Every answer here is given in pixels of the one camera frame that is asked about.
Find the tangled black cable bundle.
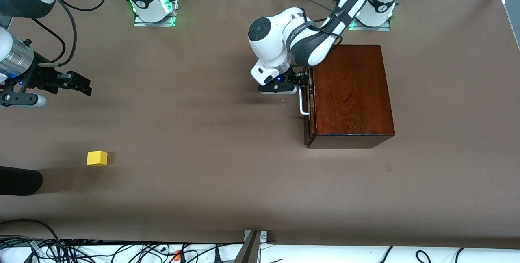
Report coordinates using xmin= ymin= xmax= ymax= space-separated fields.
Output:
xmin=0 ymin=219 xmax=244 ymax=263

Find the wooden drawer with white handle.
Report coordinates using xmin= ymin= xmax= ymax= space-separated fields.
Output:
xmin=300 ymin=66 xmax=315 ymax=146

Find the grey metal camera pole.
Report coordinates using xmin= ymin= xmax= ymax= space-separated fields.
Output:
xmin=234 ymin=230 xmax=261 ymax=263

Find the small metal bracket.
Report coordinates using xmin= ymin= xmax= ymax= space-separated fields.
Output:
xmin=244 ymin=230 xmax=268 ymax=244

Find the dark brown wooden cabinet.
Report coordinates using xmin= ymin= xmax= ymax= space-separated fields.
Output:
xmin=305 ymin=44 xmax=395 ymax=149

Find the black foam cylinder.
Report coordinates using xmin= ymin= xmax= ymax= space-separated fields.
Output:
xmin=0 ymin=166 xmax=43 ymax=196

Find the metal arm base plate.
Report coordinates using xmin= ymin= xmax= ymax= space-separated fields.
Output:
xmin=348 ymin=15 xmax=391 ymax=31
xmin=134 ymin=11 xmax=176 ymax=27

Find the yellow block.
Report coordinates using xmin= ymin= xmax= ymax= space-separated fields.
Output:
xmin=87 ymin=151 xmax=108 ymax=167

